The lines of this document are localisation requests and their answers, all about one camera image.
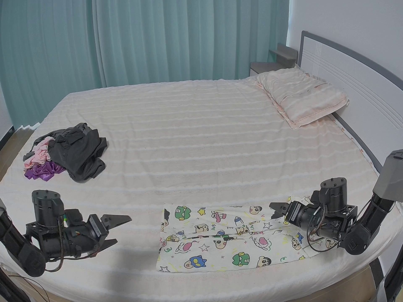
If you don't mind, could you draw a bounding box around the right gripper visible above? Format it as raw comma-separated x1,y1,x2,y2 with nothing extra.
268,200,317,233

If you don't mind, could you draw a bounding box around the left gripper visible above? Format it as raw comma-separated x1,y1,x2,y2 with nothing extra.
61,214,132,259

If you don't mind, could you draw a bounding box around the white printed pyjama top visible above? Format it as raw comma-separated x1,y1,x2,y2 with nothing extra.
156,195,340,273

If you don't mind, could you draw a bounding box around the bed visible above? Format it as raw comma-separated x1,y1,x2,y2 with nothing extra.
0,30,403,302

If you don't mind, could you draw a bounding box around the black shirt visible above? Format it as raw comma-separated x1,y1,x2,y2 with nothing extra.
49,123,108,184

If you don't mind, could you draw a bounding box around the purple garment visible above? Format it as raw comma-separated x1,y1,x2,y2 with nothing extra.
25,162,67,182

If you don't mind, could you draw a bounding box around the pink garment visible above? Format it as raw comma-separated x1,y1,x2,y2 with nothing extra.
23,137,53,171

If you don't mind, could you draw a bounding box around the pale pink striped pillow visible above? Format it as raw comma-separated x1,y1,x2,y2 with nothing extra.
256,68,351,131

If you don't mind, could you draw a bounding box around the grey garment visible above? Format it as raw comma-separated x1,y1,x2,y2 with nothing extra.
31,123,90,148

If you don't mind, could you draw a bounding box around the grey bedside table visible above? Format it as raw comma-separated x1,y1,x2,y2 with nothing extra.
250,43,299,75

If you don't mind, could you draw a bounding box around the blue-green curtain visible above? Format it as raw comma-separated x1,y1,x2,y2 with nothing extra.
0,0,105,128
91,0,291,87

